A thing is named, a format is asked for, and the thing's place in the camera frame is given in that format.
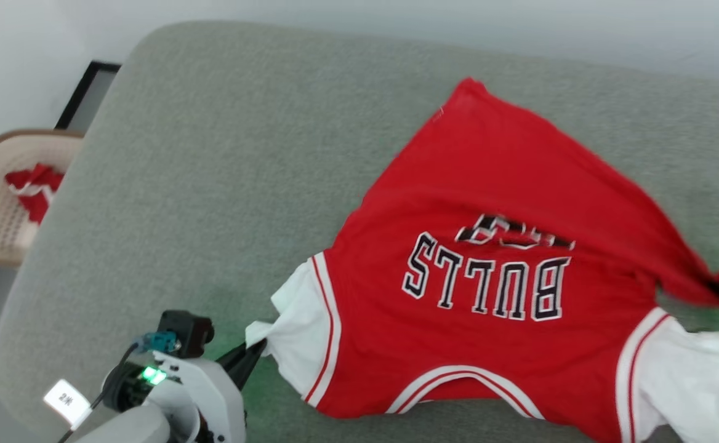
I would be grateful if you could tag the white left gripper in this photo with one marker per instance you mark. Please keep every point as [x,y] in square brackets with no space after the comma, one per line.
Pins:
[208,394]

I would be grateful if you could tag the red and white Bulls jersey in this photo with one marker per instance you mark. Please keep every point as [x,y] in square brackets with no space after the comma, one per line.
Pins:
[489,295]

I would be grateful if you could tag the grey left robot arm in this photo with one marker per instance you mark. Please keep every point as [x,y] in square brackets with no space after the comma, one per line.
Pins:
[132,424]

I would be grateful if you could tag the red garment in basket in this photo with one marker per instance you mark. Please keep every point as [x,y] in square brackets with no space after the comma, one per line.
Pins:
[36,191]

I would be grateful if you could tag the grey fabric sofa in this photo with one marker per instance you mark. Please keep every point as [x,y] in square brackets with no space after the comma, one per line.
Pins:
[242,184]

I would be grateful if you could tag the black skirting strip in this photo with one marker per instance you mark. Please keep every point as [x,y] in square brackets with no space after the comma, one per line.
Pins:
[82,92]

